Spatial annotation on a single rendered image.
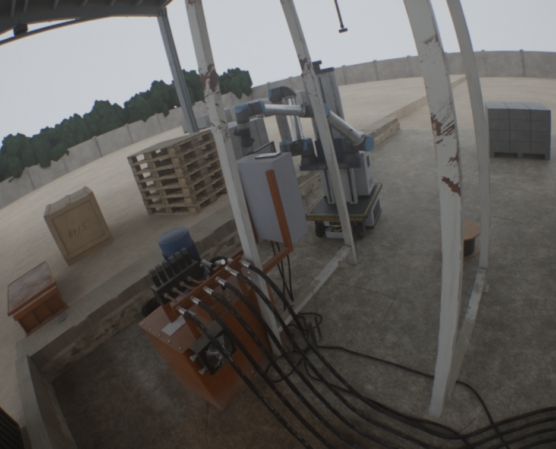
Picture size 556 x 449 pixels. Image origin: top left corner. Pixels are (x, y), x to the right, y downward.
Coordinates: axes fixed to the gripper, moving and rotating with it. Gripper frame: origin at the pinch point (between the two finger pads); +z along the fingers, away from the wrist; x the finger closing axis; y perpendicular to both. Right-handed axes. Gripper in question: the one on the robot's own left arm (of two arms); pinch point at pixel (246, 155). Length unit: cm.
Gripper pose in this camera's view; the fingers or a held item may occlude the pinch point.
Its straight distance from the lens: 220.8
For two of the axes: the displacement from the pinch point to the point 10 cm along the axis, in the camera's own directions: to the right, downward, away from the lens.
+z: 1.1, 7.9, 6.0
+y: 6.0, -5.3, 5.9
